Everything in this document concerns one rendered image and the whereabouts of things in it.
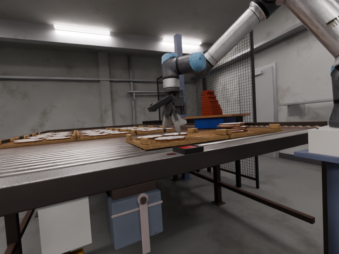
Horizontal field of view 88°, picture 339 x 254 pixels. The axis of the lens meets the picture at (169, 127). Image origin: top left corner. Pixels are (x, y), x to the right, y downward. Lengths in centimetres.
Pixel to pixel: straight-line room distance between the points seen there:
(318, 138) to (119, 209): 70
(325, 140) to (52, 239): 85
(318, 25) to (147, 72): 640
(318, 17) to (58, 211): 86
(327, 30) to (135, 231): 77
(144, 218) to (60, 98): 623
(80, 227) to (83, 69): 633
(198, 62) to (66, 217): 65
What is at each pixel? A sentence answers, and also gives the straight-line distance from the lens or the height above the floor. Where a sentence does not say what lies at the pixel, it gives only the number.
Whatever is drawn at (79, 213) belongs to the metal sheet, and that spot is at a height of 82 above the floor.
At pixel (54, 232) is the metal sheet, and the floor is 79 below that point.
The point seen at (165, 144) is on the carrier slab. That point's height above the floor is 93.
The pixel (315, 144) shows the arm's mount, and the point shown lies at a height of 90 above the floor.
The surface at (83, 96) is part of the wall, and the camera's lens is 653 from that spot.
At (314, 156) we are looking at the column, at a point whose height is 86.
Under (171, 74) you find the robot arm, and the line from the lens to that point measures 78.
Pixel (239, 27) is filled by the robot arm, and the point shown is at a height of 139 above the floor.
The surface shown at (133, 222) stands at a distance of 52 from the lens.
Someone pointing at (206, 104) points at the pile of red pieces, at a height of 116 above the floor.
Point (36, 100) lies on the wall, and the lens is 674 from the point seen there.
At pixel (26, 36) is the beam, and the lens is 544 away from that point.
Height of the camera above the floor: 103
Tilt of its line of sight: 2 degrees down
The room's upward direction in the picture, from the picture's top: 3 degrees counter-clockwise
